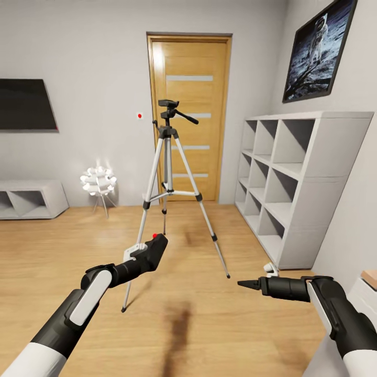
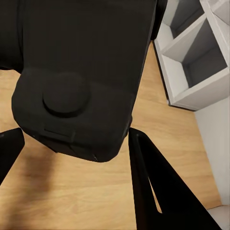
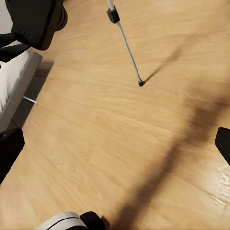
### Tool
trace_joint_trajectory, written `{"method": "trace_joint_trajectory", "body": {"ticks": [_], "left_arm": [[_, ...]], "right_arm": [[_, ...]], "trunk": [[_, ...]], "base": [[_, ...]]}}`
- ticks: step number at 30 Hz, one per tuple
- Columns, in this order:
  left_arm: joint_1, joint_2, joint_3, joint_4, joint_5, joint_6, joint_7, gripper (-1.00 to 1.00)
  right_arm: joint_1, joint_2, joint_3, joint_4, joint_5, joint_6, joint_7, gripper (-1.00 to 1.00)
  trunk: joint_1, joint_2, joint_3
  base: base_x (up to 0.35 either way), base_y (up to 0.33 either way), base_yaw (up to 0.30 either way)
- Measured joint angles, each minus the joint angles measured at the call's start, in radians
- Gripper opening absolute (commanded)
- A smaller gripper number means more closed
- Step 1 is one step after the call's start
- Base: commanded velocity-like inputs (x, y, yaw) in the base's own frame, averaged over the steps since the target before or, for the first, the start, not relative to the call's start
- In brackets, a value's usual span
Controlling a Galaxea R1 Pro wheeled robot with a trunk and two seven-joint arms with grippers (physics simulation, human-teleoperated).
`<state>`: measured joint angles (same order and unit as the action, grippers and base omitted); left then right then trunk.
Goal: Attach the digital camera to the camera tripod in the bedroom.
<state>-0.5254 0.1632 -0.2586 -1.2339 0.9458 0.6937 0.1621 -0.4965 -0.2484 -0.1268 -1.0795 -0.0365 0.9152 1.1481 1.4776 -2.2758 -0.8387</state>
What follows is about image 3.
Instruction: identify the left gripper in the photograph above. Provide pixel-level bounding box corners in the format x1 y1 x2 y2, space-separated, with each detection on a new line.
0 32 30 63

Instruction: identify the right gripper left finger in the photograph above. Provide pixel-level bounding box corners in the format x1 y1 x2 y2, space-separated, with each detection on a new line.
0 128 25 185

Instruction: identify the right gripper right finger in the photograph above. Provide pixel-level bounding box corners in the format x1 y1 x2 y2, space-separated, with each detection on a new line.
215 127 230 166

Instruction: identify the camera tripod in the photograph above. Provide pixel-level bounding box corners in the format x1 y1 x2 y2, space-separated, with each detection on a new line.
107 0 143 87

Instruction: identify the digital camera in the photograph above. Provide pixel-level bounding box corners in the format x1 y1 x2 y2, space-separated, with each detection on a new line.
5 0 68 51

